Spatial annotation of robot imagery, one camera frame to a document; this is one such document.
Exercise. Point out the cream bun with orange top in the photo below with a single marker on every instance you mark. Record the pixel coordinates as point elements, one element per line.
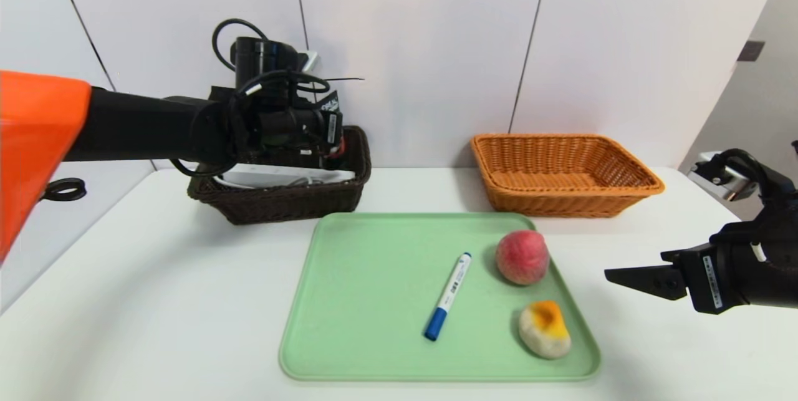
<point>543,337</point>

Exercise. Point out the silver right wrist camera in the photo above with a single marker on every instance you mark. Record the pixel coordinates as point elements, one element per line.
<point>723,179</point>

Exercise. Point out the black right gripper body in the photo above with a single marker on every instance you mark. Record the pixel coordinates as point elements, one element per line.
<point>707,277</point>

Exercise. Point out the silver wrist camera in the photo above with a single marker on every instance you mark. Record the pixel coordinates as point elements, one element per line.
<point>310,63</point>
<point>723,179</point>

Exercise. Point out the black face wash tube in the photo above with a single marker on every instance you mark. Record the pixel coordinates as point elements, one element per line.
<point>327,103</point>

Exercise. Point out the red peach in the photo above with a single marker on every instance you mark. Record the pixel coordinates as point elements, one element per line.
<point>522,257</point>

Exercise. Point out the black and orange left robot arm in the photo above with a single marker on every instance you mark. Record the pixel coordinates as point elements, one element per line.
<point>137,130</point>

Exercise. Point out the light green plastic tray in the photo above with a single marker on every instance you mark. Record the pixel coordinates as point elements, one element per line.
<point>374,301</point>

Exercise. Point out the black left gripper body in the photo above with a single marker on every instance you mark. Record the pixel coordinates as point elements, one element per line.
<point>332,127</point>

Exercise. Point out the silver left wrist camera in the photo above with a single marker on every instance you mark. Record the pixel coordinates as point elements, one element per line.
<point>310,63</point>

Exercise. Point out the white marker with blue cap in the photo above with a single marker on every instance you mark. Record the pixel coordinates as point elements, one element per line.
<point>450,292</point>

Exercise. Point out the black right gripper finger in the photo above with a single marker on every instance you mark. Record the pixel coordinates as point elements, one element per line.
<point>661,279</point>

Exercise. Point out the thin black zip tie tail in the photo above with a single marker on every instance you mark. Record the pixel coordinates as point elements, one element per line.
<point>349,79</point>

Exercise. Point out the dark brown wicker basket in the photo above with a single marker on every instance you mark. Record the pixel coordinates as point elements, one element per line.
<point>280,207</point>

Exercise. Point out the dark wall plate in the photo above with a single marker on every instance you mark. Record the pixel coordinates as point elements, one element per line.
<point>750,52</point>

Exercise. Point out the orange wicker basket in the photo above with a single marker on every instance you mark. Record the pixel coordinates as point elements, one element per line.
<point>561,201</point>

